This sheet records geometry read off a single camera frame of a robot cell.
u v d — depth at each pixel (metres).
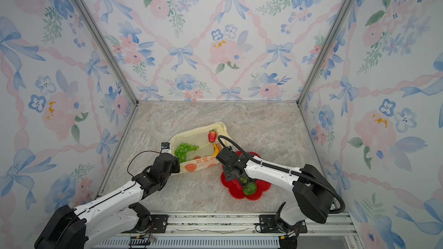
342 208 0.41
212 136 0.98
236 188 0.84
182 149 0.91
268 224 0.73
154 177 0.64
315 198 0.42
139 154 0.69
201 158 0.88
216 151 0.95
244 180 0.82
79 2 0.75
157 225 0.74
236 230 0.73
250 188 0.78
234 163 0.62
